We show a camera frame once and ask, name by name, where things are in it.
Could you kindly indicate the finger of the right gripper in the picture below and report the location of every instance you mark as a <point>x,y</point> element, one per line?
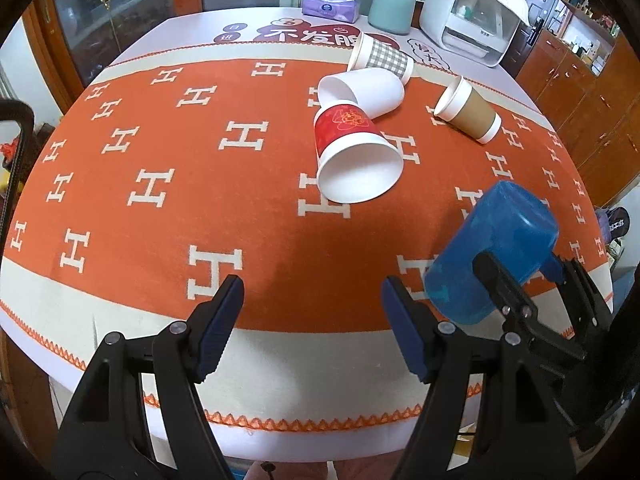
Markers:
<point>520,313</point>
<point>588,312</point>

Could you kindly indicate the grey checked paper cup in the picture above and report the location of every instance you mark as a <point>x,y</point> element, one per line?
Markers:
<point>369,52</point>

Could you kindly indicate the teal ceramic canister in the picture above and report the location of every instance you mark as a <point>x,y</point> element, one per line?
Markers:
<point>394,16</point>

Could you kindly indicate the orange H-pattern tablecloth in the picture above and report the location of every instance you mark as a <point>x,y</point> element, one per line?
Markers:
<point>176,169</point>

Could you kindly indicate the purple tissue box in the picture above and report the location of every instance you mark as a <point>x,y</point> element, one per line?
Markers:
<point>346,11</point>

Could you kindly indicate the blue plastic cup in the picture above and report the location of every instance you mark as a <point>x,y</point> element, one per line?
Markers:
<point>513,225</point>

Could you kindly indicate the wooden cabinet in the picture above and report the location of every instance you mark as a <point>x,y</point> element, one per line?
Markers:
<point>576,64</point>

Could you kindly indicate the red and white paper cup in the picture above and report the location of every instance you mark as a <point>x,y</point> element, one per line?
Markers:
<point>355,161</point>

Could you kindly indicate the white countertop appliance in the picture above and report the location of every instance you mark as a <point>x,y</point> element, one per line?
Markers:
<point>481,30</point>

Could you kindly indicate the brown sleeve paper cup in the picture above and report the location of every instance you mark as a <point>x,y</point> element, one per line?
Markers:
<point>463,107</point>

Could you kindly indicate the plain white paper cup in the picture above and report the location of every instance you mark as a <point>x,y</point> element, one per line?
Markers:
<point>375,90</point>

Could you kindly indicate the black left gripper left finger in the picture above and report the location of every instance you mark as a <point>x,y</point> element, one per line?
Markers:
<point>136,413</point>

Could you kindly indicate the white printed table mat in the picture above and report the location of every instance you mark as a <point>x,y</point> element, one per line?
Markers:
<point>291,26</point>

